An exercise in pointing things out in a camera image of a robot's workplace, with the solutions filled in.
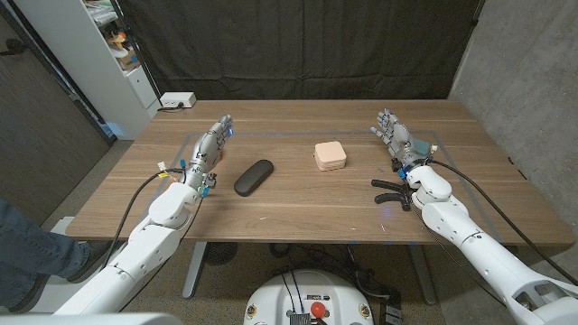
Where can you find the white power strip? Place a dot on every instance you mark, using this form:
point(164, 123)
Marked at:
point(178, 99)

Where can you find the cardboard box on shelf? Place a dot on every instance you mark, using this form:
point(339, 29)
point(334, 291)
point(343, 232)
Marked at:
point(128, 58)

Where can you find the teal small case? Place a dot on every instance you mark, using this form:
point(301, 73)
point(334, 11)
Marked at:
point(423, 146)

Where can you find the person leg in jeans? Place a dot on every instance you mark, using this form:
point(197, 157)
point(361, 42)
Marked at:
point(27, 253)

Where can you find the orange toy figure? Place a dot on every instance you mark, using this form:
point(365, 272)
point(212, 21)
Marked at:
point(118, 38)

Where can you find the white robot torso base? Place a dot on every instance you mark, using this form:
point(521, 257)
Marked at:
point(338, 293)

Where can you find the black glasses case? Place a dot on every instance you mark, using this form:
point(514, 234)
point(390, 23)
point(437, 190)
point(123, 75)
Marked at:
point(254, 177)

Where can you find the black curtain backdrop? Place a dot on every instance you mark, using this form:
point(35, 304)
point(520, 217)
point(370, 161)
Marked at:
point(307, 45)

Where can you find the round black floor fan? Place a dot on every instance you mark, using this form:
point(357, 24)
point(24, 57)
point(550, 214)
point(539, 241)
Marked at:
point(220, 253)

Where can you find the white shelf cabinet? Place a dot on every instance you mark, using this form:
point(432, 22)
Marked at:
point(86, 67)

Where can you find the grey table leg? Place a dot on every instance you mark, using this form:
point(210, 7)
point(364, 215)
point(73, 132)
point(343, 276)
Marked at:
point(422, 275)
point(194, 271)

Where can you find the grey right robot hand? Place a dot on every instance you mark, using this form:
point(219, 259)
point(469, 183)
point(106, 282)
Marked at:
point(399, 140)

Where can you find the red emergency stop button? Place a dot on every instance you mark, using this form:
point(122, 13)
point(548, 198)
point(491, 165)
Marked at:
point(318, 309)

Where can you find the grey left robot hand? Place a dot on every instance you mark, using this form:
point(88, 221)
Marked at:
point(205, 151)

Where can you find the pink jewelry box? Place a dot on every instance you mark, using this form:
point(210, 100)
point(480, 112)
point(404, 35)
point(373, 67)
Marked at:
point(330, 155)

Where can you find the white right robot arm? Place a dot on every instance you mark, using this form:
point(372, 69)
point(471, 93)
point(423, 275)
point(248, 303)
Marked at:
point(478, 253)

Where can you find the black forked plastic tool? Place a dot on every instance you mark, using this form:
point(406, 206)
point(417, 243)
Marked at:
point(388, 184)

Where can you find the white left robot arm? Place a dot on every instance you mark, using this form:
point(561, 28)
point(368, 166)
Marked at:
point(144, 244)

